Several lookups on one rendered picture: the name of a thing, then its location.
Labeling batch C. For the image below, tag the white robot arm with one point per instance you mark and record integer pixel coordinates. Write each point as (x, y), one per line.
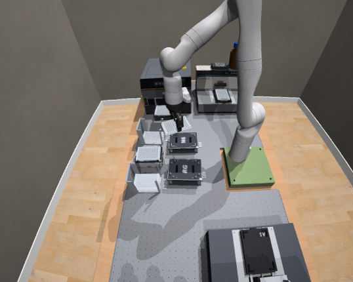
(250, 114)

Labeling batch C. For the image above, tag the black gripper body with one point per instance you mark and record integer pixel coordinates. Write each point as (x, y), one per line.
(175, 108)

